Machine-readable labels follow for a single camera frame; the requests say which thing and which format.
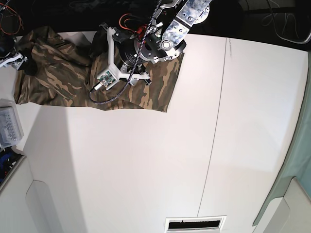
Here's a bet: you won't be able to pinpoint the black cable on table edge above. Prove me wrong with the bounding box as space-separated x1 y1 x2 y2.
266 0 311 45

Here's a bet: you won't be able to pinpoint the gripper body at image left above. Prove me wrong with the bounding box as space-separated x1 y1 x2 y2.
0 36 28 70

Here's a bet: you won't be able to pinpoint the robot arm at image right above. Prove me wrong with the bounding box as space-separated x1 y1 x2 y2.
95 0 210 90

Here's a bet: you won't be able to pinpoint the braided camera cable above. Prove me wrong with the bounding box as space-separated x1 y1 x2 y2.
89 0 163 105

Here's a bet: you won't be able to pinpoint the camouflage t-shirt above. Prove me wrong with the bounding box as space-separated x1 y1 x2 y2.
13 25 185 114

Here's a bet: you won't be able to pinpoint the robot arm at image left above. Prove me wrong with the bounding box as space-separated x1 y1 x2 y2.
0 0 37 76

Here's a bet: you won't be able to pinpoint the blue items in bin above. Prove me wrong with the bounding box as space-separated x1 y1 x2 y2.
0 147 22 183

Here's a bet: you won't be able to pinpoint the white wrist camera, image-right arm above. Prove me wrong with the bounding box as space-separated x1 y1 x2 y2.
95 69 119 90

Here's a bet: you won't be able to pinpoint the clear plastic parts box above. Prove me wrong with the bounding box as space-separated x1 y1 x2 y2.
0 99 24 149

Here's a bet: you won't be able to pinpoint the white slotted vent tray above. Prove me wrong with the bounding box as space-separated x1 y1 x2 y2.
164 216 226 233

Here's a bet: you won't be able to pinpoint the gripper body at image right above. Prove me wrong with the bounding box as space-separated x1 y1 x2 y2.
100 23 168 85

